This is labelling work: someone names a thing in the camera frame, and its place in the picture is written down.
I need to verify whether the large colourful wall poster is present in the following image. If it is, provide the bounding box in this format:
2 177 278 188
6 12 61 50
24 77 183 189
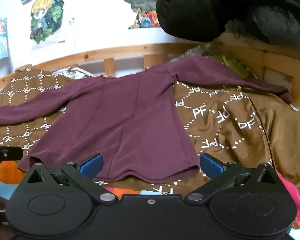
122 0 171 30

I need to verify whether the orange and blue cloth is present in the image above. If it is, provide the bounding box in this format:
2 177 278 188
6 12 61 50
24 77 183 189
0 160 189 230

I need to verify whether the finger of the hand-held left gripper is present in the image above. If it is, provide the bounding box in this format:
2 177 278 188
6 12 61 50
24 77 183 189
0 141 24 168

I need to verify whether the wooden bed frame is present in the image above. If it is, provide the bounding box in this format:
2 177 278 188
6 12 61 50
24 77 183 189
0 42 300 111

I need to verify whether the brown patterned blanket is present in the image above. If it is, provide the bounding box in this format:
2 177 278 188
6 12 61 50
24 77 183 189
0 66 300 196

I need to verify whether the maroon long-sleeved shirt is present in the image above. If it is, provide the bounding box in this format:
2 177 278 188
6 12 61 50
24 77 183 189
0 56 294 183

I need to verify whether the pink cloth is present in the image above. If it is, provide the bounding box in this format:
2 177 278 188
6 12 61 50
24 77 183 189
277 172 300 228

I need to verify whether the green cloth item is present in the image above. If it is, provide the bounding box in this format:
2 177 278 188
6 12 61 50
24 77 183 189
221 54 253 79

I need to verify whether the grey fuzzy cloth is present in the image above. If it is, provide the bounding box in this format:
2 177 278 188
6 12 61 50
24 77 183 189
245 5 300 46

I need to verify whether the black puffy jacket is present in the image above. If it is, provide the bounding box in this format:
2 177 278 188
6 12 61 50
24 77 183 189
156 0 300 42

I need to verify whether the cartoon figure wall poster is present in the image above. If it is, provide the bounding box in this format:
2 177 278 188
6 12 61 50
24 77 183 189
30 0 66 43

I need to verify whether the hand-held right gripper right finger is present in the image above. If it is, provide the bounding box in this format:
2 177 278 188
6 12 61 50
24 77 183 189
184 152 278 204

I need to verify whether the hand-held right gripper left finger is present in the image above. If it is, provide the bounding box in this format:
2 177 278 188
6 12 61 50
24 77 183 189
27 153 116 204

